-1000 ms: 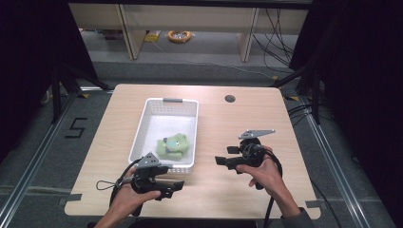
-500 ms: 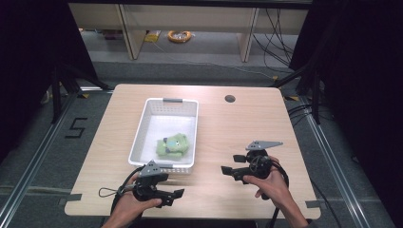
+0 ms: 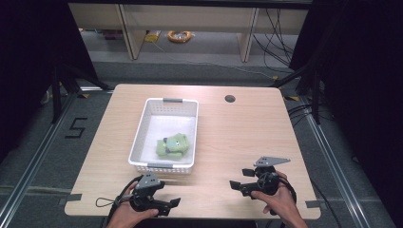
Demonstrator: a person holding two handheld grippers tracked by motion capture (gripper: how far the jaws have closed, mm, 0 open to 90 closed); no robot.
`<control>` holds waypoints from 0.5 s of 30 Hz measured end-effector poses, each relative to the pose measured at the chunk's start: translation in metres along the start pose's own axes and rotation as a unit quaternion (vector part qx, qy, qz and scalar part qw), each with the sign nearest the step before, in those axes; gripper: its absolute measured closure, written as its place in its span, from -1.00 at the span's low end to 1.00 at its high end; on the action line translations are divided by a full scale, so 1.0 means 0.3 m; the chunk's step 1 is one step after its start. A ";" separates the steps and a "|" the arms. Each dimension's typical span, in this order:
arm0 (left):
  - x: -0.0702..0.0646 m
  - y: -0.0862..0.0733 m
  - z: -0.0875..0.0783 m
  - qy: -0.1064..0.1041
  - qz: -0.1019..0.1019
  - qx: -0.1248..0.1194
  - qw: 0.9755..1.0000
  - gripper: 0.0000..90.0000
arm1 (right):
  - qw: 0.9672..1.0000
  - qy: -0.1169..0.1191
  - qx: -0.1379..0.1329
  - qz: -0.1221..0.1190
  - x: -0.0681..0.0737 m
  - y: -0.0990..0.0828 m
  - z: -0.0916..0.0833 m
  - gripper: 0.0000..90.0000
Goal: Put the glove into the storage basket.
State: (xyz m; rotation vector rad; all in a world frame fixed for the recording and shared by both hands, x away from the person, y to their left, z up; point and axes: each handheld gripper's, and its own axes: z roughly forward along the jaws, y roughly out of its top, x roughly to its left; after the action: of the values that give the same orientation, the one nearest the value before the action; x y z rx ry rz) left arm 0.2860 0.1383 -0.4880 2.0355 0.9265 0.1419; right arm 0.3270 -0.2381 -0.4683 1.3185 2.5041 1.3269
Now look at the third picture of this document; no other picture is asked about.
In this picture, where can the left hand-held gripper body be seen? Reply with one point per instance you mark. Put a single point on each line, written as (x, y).
(146, 186)

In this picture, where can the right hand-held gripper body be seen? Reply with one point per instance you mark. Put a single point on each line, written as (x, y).
(266, 180)

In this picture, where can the green mitten with face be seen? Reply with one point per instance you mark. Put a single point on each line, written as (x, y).
(175, 143)

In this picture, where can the white plastic basket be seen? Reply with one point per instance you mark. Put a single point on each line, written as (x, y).
(168, 126)

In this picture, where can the person's right hand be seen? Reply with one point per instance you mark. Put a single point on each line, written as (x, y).
(282, 202)

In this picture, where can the person's left hand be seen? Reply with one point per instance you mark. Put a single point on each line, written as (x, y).
(126, 215)

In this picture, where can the grey tape piece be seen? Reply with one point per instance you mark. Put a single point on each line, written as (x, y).
(74, 197)
(313, 204)

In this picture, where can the black metal stand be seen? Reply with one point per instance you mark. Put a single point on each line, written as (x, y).
(315, 95)
(57, 95)

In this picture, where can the black curtain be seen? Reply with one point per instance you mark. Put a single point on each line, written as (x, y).
(364, 79)
(28, 63)

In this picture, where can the yellow packet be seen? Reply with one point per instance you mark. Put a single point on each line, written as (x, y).
(151, 37)

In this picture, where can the light wooden shelf unit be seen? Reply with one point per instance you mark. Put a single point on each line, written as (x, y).
(190, 19)

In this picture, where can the aluminium floor rail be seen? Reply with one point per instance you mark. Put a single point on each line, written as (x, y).
(332, 164)
(38, 148)

